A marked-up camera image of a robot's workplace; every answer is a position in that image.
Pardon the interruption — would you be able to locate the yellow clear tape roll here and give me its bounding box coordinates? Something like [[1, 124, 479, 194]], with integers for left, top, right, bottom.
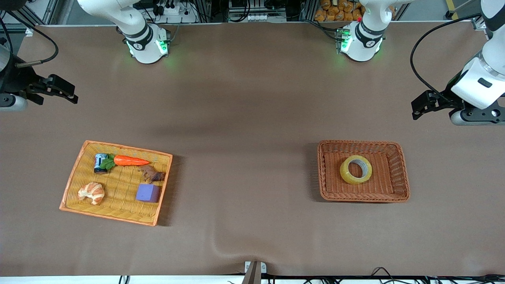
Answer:
[[340, 155, 373, 185]]

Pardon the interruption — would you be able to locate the small blue white can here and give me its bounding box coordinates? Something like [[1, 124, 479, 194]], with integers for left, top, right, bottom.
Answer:
[[94, 153, 109, 174]]

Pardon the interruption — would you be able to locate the brown wicker basket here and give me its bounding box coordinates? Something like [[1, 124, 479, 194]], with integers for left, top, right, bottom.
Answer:
[[318, 140, 411, 203]]

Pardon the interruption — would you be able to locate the orange toy carrot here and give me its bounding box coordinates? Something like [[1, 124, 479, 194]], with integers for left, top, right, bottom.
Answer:
[[99, 154, 150, 171]]

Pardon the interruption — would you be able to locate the toy croissant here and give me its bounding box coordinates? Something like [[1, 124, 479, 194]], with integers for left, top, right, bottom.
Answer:
[[77, 181, 105, 206]]

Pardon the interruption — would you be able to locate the yellow woven tray orange rim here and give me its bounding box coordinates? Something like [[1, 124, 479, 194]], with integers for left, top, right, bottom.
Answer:
[[59, 140, 173, 226]]

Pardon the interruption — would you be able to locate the pile of orange bread toys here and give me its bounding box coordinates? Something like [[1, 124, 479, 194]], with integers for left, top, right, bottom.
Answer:
[[314, 0, 395, 22]]

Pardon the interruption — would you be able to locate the brown toy animal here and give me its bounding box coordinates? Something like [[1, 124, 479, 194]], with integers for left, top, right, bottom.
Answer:
[[138, 165, 166, 183]]

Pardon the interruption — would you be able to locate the white power strip with plugs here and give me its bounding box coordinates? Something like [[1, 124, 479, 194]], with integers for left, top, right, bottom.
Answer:
[[152, 0, 198, 23]]

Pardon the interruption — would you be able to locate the purple cube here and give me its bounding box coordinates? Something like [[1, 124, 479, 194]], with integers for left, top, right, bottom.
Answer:
[[136, 183, 161, 203]]

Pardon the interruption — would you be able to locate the brown table cover mat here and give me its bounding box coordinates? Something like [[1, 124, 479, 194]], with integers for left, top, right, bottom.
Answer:
[[0, 22, 505, 277]]

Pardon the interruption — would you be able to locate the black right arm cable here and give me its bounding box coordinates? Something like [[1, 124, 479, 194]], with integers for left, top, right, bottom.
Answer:
[[0, 10, 60, 68]]

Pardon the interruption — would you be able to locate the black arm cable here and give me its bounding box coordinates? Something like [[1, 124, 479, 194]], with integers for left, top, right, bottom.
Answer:
[[0, 10, 60, 68], [410, 14, 484, 101]]

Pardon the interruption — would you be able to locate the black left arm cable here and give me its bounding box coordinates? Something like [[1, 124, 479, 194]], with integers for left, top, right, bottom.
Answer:
[[410, 14, 484, 101]]

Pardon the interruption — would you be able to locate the aluminium frame profile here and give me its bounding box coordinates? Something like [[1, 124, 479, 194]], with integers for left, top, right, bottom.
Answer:
[[471, 0, 505, 40], [0, 0, 60, 36]]

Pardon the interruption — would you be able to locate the black cable bundle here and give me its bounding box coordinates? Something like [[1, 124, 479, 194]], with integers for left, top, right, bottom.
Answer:
[[268, 267, 505, 284]]

